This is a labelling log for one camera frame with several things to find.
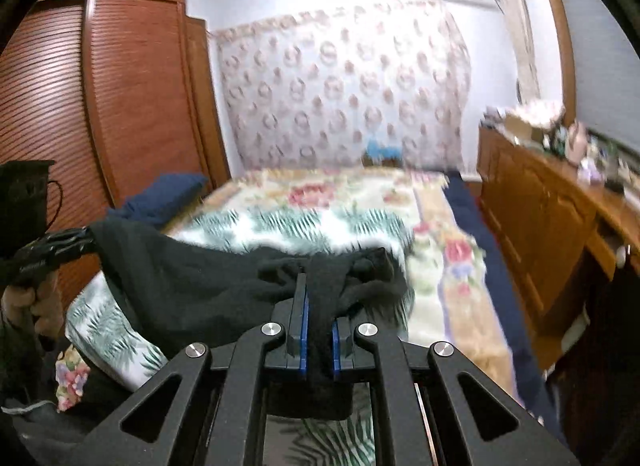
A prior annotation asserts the pale pink bottle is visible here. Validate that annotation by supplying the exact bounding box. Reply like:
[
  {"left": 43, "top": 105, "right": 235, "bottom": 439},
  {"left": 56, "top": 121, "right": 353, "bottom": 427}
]
[{"left": 567, "top": 121, "right": 591, "bottom": 161}]

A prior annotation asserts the person's dark clothing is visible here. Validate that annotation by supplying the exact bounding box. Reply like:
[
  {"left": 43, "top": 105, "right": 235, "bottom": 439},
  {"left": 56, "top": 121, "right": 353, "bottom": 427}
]
[{"left": 0, "top": 336, "right": 126, "bottom": 466}]

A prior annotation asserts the ring patterned curtain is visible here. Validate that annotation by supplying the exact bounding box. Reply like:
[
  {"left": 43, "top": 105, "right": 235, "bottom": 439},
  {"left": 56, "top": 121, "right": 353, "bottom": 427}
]
[{"left": 215, "top": 0, "right": 473, "bottom": 171}]

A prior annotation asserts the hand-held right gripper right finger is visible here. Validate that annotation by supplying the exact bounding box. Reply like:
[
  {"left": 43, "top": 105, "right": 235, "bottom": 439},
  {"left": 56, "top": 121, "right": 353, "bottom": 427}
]
[{"left": 331, "top": 318, "right": 581, "bottom": 466}]

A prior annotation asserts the long wooden dresser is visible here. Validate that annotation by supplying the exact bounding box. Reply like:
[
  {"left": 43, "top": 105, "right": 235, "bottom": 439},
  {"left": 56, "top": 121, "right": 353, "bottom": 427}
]
[{"left": 477, "top": 123, "right": 640, "bottom": 372}]

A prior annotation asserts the reddish louvered wooden wardrobe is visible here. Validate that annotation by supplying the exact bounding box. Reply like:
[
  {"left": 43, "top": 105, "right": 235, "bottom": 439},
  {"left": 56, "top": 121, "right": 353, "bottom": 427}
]
[{"left": 0, "top": 0, "right": 231, "bottom": 307}]

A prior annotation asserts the floral leaf print blanket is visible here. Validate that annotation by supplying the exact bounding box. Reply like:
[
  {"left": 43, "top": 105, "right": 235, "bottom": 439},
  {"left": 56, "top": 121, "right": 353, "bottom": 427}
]
[{"left": 55, "top": 168, "right": 521, "bottom": 466}]

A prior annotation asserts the navy blue bed sheet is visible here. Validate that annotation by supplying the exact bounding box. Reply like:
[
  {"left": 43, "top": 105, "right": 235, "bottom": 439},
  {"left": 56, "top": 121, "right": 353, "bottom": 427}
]
[{"left": 442, "top": 173, "right": 556, "bottom": 427}]

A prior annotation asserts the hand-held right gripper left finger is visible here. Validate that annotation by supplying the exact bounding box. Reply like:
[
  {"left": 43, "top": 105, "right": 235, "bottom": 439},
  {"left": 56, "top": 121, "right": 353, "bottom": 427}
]
[{"left": 75, "top": 273, "right": 310, "bottom": 466}]

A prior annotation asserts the person's left hand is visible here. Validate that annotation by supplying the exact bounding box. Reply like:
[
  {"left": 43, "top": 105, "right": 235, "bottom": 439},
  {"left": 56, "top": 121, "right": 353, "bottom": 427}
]
[{"left": 0, "top": 276, "right": 65, "bottom": 341}]

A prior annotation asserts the navy blue folded cloth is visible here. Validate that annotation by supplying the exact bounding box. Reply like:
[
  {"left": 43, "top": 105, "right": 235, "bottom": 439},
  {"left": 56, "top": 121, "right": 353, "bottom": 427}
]
[{"left": 120, "top": 173, "right": 210, "bottom": 227}]

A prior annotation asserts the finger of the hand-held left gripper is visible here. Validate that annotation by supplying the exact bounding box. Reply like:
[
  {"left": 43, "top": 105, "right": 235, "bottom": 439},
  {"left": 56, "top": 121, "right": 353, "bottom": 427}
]
[{"left": 20, "top": 227, "right": 97, "bottom": 274}]

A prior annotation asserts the cardboard box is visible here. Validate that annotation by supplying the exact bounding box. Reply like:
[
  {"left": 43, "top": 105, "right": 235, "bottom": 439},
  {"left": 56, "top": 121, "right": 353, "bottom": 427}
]
[{"left": 502, "top": 108, "right": 546, "bottom": 141}]

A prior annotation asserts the white window blind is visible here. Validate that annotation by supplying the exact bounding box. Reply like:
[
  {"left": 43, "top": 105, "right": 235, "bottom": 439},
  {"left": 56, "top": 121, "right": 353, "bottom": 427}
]
[{"left": 550, "top": 0, "right": 640, "bottom": 147}]

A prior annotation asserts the black printed t-shirt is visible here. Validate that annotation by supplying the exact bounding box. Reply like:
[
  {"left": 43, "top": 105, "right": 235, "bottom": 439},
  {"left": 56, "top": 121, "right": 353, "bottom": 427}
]
[{"left": 90, "top": 220, "right": 416, "bottom": 422}]

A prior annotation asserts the beige side curtain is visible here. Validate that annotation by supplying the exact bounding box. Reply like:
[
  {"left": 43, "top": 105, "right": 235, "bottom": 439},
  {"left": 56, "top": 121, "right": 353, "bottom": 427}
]
[{"left": 492, "top": 0, "right": 541, "bottom": 101}]

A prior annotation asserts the blue basket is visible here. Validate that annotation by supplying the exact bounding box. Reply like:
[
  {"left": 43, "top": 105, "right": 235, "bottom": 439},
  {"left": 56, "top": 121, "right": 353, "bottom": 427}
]
[{"left": 367, "top": 141, "right": 403, "bottom": 167}]

